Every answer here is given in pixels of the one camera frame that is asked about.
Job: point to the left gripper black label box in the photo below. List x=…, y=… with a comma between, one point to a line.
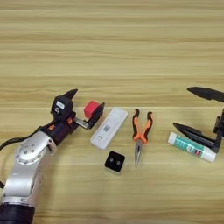
x=61, y=106

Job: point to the white rectangular device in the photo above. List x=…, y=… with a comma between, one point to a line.
x=108, y=128

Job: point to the small black square device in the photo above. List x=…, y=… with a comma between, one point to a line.
x=114, y=162

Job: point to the orange black needle-nose pliers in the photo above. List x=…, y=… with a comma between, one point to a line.
x=141, y=137

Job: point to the red cube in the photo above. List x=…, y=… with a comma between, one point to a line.
x=91, y=109

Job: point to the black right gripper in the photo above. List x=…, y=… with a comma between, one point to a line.
x=219, y=131

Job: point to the white green glue stick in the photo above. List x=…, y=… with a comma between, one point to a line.
x=189, y=148

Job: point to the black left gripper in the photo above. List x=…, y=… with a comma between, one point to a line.
x=59, y=131

